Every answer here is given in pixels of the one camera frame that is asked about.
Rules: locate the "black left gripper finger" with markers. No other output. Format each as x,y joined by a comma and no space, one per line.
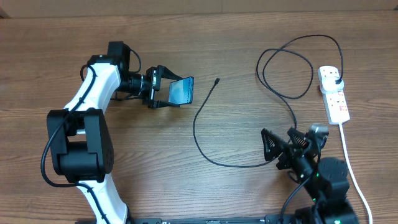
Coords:
164,72
154,104

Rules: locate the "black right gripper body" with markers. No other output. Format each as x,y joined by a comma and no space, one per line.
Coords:
293,160

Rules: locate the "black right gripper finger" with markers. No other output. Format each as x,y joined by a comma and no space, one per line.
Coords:
273,145
298,139

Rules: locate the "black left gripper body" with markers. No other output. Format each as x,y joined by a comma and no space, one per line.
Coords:
150,84

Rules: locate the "blue Galaxy smartphone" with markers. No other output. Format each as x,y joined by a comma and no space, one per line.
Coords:
181,91

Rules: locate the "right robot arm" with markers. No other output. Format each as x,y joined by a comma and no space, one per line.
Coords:
324,178

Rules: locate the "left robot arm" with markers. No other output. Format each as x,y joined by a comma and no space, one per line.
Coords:
79,152

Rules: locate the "white charger plug adapter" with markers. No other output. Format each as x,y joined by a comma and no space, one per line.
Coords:
331,84

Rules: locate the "white power strip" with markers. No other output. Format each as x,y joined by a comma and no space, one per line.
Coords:
335,103

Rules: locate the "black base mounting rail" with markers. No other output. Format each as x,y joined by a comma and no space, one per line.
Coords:
268,219

